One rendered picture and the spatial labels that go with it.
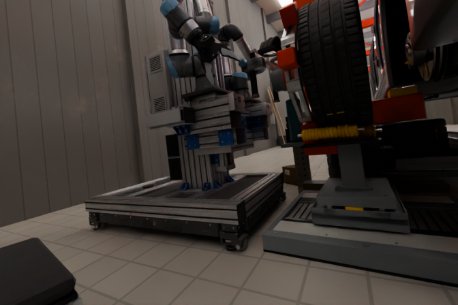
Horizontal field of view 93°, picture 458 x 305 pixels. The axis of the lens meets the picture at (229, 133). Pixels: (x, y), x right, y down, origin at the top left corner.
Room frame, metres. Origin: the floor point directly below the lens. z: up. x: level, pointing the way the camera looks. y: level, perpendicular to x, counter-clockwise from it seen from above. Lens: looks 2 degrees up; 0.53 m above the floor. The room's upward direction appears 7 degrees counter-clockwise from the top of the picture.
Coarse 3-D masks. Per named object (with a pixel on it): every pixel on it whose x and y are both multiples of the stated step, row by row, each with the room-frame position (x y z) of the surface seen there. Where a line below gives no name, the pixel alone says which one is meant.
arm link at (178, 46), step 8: (176, 40) 1.15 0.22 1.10; (184, 40) 1.18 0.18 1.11; (176, 48) 1.16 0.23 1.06; (184, 48) 1.18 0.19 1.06; (176, 56) 1.16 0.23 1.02; (184, 56) 1.17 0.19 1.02; (168, 64) 1.16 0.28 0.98; (176, 64) 1.17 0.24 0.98; (184, 64) 1.18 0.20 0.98; (176, 72) 1.18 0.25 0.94; (184, 72) 1.20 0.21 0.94; (192, 72) 1.21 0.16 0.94
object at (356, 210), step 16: (320, 208) 1.02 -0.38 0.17; (336, 208) 1.00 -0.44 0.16; (352, 208) 0.95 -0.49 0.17; (368, 208) 1.00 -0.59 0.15; (384, 208) 0.89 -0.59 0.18; (400, 208) 0.96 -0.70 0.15; (336, 224) 0.99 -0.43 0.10; (352, 224) 0.95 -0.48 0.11; (368, 224) 0.92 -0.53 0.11; (384, 224) 0.89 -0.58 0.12; (400, 224) 0.86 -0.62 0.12
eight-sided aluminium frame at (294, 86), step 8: (296, 24) 1.05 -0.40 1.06; (288, 32) 1.06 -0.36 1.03; (296, 32) 1.03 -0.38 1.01; (288, 40) 0.97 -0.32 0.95; (296, 48) 0.99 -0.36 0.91; (288, 72) 0.98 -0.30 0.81; (296, 72) 0.96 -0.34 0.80; (288, 80) 0.99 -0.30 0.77; (296, 80) 0.97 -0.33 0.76; (288, 88) 0.99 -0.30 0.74; (296, 88) 0.98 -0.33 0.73; (304, 96) 1.01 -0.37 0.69; (296, 104) 1.05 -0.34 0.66; (304, 104) 1.03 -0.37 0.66; (296, 112) 1.08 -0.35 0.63; (304, 112) 1.10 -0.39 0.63; (304, 120) 1.11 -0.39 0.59; (312, 120) 1.11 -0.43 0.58
